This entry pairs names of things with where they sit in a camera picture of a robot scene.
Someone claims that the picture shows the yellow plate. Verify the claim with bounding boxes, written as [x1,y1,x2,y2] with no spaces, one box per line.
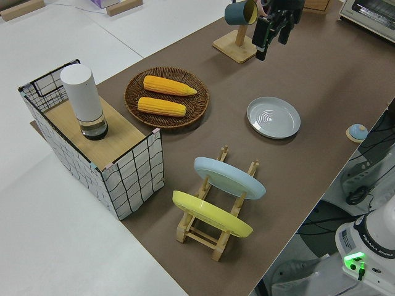
[172,190,254,238]

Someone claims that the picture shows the light blue plate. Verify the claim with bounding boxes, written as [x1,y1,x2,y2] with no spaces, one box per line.
[194,157,267,201]

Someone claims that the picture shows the green cable plug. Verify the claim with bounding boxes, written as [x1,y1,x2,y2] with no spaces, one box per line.
[356,261,368,281]

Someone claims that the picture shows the wooden mug tree stand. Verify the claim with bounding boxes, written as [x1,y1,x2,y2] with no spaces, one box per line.
[212,24,259,65]

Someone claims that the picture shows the purple box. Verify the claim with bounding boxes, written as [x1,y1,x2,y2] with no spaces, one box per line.
[89,0,120,9]

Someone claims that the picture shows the gray round plate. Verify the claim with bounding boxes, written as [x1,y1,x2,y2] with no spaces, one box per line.
[246,96,302,140]

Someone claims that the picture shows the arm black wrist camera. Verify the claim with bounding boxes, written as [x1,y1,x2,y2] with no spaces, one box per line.
[252,15,274,62]

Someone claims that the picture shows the white cylindrical bottle glass base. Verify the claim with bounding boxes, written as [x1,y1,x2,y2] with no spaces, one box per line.
[60,64,109,141]

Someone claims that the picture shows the white power strip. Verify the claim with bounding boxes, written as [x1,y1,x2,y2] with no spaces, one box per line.
[341,160,377,198]

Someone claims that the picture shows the brown table mat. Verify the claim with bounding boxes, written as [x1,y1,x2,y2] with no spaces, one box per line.
[29,0,395,296]

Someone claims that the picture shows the white toaster oven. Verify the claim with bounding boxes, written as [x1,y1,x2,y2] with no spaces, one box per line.
[336,0,395,46]

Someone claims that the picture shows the brown wicker basket tray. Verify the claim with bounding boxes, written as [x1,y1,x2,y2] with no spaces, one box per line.
[123,67,210,130]

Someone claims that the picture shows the wooden board lid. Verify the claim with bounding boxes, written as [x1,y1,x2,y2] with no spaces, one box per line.
[43,98,146,164]

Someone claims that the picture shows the teal mug yellow inside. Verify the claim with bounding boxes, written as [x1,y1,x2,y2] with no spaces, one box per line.
[224,0,259,26]

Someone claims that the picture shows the light wooden block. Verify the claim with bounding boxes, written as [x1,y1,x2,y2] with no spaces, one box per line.
[106,0,143,16]
[0,2,46,22]

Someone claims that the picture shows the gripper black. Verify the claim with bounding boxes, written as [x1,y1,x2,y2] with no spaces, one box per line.
[267,0,305,44]

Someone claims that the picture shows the wooden dish rack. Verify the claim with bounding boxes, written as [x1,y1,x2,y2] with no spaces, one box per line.
[175,145,260,263]

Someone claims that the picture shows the yellow corn cob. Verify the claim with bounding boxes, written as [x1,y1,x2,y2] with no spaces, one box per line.
[137,96,188,117]
[143,75,198,97]

